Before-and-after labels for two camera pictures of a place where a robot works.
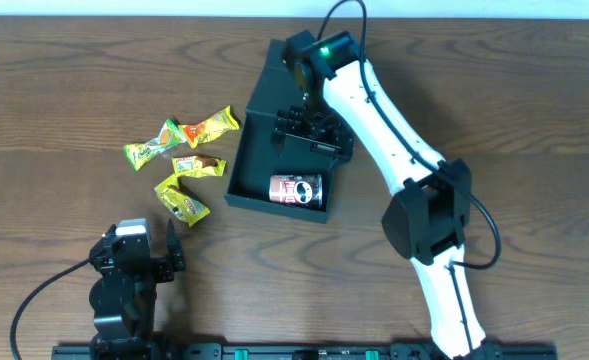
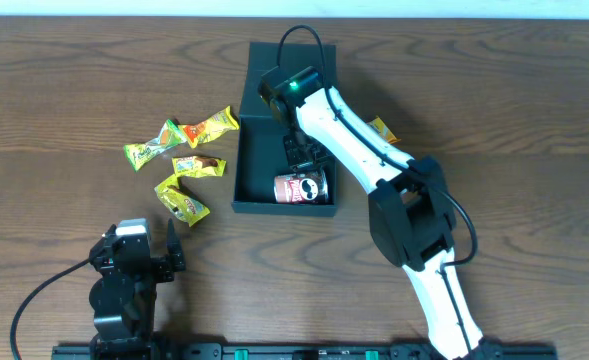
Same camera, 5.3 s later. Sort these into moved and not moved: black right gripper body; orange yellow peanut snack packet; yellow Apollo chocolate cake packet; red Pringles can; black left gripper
Moved: black right gripper body
Not moved: black left gripper; orange yellow peanut snack packet; red Pringles can; yellow Apollo chocolate cake packet
